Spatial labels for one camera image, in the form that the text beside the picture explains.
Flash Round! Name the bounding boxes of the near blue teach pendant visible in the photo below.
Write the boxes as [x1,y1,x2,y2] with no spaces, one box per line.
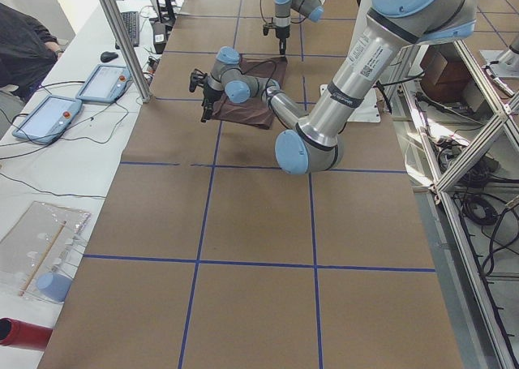
[12,95,83,145]

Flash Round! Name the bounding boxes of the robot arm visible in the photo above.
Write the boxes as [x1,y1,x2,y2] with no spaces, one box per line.
[263,0,326,56]
[189,0,477,174]

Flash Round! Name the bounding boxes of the dark brown t-shirt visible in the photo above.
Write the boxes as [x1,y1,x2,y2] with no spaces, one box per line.
[212,55,288,130]

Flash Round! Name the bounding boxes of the clear plastic bag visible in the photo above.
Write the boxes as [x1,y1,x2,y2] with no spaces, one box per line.
[1,201,91,303]

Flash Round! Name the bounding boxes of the black computer mouse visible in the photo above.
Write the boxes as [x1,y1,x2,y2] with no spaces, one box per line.
[100,51,118,63]

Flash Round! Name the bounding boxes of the aluminium frame post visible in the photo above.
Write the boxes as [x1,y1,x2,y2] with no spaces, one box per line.
[99,0,152,103]

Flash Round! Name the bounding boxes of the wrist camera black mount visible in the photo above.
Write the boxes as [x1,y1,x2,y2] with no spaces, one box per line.
[189,69,208,93]
[262,22,277,36]

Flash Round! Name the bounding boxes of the black keyboard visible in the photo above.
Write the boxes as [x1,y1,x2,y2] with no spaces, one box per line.
[120,11,140,47]

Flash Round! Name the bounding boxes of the light blue cup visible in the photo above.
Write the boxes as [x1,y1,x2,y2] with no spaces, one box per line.
[36,272,72,302]

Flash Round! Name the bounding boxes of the seated person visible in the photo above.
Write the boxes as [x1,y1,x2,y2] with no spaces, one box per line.
[1,4,64,102]

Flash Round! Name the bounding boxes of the far blue teach pendant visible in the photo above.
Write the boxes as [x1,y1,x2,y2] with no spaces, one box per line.
[76,64,131,104]

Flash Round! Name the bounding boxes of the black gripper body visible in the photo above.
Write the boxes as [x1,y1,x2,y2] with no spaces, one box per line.
[203,75,222,105]
[274,24,290,41]

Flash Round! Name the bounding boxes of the red cylinder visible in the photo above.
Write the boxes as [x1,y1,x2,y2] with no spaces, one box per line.
[1,318,53,351]

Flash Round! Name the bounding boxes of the aluminium frame rack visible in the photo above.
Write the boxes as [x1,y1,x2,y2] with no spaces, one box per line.
[392,41,518,368]

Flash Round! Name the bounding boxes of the blue teach pendant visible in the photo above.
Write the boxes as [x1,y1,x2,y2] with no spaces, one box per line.
[12,95,83,145]
[76,64,131,104]

